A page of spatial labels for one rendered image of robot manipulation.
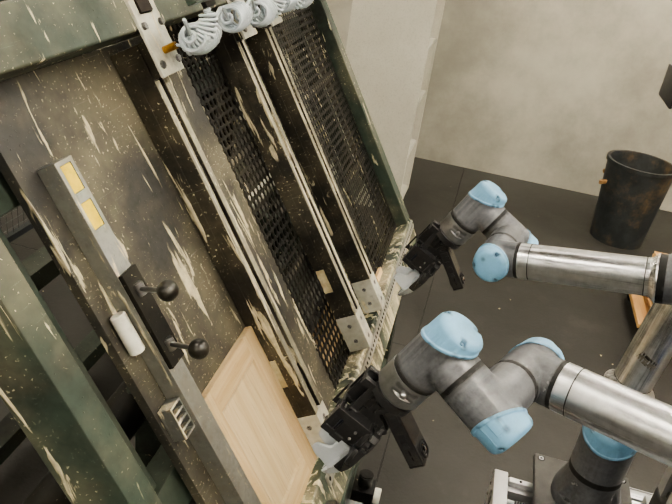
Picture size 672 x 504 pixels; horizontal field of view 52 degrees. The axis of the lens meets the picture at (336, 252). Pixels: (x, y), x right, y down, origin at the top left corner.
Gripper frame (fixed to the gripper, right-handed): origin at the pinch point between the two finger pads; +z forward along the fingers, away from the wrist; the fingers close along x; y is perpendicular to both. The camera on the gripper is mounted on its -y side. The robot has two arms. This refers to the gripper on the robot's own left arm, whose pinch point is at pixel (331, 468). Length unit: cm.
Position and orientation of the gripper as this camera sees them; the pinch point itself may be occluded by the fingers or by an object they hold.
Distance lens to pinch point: 118.1
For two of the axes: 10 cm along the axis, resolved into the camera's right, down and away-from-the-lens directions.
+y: -7.8, -6.3, -0.5
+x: -2.7, 4.1, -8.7
